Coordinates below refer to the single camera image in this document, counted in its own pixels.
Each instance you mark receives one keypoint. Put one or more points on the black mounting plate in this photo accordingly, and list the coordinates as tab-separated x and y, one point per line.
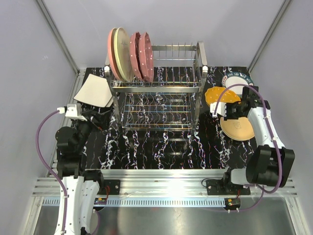
221	187
110	186

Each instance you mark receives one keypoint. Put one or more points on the cream round plate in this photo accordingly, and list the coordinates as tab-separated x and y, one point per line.
121	45

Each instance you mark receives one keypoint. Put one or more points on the left aluminium frame post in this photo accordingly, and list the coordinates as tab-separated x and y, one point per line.
57	35

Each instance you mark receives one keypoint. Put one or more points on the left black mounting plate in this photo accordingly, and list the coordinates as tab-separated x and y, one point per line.
110	186

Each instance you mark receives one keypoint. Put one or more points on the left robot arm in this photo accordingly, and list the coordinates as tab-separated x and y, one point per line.
78	186

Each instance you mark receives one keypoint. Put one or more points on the small circuit board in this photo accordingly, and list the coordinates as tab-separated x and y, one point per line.
100	201
232	203

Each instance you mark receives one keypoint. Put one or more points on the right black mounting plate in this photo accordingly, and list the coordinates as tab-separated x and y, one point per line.
221	187

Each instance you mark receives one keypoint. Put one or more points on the aluminium frame post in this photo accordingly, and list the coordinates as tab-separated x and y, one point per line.
57	35
271	30

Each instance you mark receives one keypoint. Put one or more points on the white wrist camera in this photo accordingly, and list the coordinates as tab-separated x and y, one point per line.
72	111
218	109

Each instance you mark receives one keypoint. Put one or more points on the stainless steel dish rack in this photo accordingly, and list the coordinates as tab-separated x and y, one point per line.
172	101

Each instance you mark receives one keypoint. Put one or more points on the square black-rimmed plate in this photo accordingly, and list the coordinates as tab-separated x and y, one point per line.
95	91

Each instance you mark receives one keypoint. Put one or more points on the teal-rimmed lettered plate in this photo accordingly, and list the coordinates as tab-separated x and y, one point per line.
236	78

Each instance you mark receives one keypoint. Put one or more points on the left small circuit board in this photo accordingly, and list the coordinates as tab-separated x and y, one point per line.
100	201

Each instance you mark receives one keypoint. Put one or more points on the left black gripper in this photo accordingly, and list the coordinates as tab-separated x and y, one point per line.
102	119

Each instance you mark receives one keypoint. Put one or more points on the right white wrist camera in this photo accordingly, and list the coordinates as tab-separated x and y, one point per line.
218	109

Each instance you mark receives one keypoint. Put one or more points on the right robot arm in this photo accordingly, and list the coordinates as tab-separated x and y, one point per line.
271	162

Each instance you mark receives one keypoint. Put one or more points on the pink round plate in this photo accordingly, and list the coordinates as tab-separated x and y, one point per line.
111	54

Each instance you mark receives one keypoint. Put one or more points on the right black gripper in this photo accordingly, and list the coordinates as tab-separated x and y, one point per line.
228	117

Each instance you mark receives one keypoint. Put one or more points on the beige tan round plate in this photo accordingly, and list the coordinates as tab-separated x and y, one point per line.
237	129

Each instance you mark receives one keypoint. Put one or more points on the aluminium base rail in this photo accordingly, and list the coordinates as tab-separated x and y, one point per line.
162	183

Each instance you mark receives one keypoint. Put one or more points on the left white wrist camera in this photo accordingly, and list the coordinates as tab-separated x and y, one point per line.
72	111

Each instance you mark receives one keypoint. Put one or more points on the right small circuit board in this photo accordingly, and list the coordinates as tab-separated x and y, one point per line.
232	203

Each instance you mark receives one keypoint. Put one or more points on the yellow dotted plate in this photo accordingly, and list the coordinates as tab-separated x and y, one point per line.
212	95

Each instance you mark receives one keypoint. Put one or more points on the pink dotted plate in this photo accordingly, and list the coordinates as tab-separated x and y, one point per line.
146	60
134	57

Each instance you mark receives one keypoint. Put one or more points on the right aluminium frame post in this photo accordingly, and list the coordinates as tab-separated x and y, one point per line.
271	30

